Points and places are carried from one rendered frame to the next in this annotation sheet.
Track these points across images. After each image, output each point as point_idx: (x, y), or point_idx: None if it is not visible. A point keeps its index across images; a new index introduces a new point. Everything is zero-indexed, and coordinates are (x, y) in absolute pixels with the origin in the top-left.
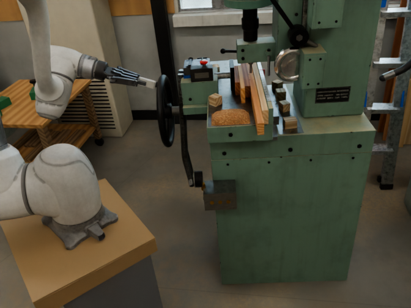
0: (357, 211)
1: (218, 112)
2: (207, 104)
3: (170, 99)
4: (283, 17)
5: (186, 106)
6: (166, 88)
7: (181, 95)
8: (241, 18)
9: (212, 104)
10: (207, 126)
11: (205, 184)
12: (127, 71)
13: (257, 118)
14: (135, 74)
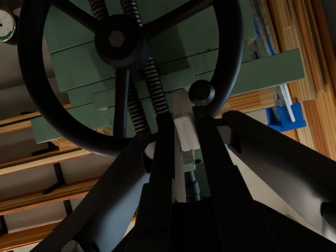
0: None
1: (71, 144)
2: (103, 126)
3: (215, 14)
4: None
5: (103, 109)
6: (217, 62)
7: (112, 129)
8: (189, 197)
9: (99, 130)
10: (40, 142)
11: (18, 10)
12: (265, 179)
13: (69, 149)
14: (232, 151)
